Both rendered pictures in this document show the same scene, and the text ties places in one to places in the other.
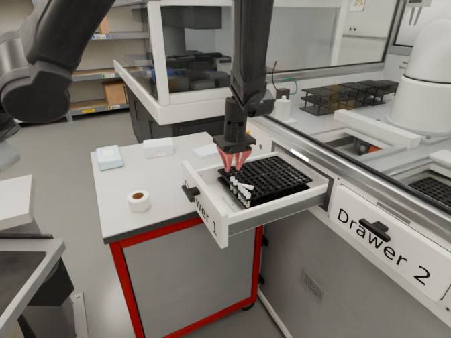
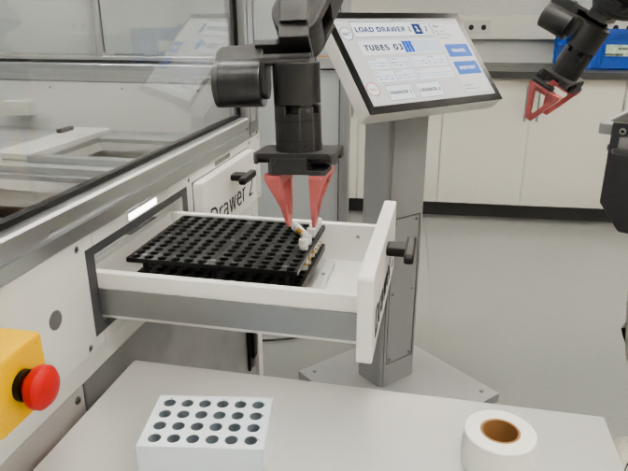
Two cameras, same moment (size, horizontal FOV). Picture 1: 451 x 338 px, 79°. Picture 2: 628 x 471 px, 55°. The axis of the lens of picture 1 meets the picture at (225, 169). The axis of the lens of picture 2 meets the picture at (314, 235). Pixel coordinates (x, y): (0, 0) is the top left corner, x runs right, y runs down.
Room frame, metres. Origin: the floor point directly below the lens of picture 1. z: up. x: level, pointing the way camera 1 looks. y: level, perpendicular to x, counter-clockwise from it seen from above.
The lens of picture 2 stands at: (1.23, 0.45, 1.19)
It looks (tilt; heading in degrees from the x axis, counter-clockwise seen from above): 20 degrees down; 218
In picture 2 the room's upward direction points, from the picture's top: straight up
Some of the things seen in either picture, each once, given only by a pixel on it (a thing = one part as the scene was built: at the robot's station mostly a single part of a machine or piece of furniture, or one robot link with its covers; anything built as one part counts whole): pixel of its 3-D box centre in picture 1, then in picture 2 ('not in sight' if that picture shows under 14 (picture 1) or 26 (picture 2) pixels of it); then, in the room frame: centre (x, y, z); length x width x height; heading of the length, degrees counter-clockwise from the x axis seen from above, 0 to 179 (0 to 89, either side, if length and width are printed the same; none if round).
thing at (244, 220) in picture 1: (265, 184); (227, 264); (0.71, -0.12, 0.86); 0.40 x 0.26 x 0.06; 116
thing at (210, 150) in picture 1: (209, 150); not in sight; (1.14, 0.08, 0.77); 0.13 x 0.09 x 0.02; 126
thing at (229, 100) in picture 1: (238, 108); (292, 83); (0.67, -0.03, 1.11); 0.07 x 0.06 x 0.07; 121
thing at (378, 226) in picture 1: (377, 228); (241, 177); (0.46, -0.34, 0.91); 0.07 x 0.04 x 0.01; 26
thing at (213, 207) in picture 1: (201, 199); (378, 270); (0.61, 0.07, 0.87); 0.29 x 0.02 x 0.11; 26
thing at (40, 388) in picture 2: not in sight; (35, 386); (1.03, -0.03, 0.88); 0.04 x 0.03 x 0.04; 26
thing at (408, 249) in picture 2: (192, 192); (400, 249); (0.60, 0.09, 0.91); 0.07 x 0.04 x 0.01; 26
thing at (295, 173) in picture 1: (262, 183); (234, 262); (0.70, -0.11, 0.87); 0.22 x 0.18 x 0.06; 116
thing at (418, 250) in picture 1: (381, 235); (228, 192); (0.47, -0.36, 0.87); 0.29 x 0.02 x 0.11; 26
